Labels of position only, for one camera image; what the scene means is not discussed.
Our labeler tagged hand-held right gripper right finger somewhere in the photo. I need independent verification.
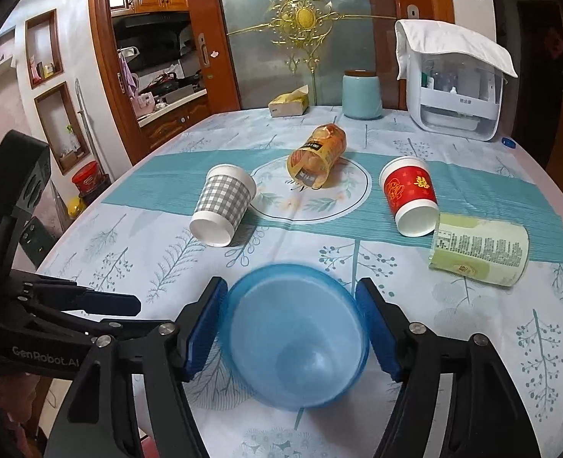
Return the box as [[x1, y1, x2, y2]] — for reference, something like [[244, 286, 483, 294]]
[[355, 277, 545, 458]]

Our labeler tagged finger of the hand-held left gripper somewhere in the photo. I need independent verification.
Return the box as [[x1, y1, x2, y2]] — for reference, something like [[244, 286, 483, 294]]
[[21, 308, 174, 347], [7, 269, 142, 319]]

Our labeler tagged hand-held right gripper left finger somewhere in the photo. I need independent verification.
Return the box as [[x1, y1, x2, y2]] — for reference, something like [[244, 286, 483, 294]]
[[47, 276, 229, 458]]

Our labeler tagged blue plastic cup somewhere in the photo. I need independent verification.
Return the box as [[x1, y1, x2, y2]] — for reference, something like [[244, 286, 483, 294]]
[[218, 262, 371, 410]]

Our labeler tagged grey checked paper cup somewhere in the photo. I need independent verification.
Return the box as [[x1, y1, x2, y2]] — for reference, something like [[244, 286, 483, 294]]
[[189, 164, 257, 248]]

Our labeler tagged pale green paper cup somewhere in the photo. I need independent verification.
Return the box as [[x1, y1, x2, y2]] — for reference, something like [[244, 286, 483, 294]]
[[428, 212, 530, 288]]

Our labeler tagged red paper cup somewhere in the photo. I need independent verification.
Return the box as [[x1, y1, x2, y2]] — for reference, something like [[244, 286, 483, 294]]
[[379, 156, 440, 237]]

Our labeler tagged orange translucent plastic cup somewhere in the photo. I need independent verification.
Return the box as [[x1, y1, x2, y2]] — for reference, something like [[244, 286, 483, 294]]
[[287, 124, 347, 188]]

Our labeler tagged person's left hand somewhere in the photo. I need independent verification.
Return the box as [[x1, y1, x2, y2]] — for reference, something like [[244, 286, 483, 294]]
[[0, 373, 41, 440]]

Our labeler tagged red bucket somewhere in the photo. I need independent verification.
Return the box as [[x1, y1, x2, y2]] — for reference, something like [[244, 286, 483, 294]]
[[71, 161, 102, 194]]

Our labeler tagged printed teal tablecloth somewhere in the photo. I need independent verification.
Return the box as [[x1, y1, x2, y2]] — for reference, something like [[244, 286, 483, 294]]
[[38, 105, 563, 458]]

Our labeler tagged pink hanging cloth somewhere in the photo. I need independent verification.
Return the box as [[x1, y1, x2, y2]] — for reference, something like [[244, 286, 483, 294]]
[[118, 52, 140, 95]]

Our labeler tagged black range hood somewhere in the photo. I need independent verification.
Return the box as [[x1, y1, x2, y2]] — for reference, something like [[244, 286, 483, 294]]
[[114, 12, 191, 30]]

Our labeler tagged light blue ceramic jar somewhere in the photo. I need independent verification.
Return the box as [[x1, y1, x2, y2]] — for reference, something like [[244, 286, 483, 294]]
[[342, 70, 384, 120]]

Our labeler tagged white storage appliance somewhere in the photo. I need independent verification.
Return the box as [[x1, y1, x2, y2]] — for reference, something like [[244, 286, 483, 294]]
[[408, 48, 508, 142]]

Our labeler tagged yellow tissue box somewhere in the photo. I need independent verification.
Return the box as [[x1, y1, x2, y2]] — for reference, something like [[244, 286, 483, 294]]
[[268, 84, 311, 118]]

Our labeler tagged frosted glass door gold ornament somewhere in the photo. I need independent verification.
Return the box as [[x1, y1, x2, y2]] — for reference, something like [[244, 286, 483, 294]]
[[215, 0, 397, 110]]

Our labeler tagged white cloth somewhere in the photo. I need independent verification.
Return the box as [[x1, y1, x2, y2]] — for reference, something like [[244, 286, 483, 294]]
[[395, 19, 519, 82]]

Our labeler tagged wooden wall niche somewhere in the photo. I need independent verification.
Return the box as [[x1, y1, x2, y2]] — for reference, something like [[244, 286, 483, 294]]
[[24, 10, 66, 89], [34, 81, 92, 175]]

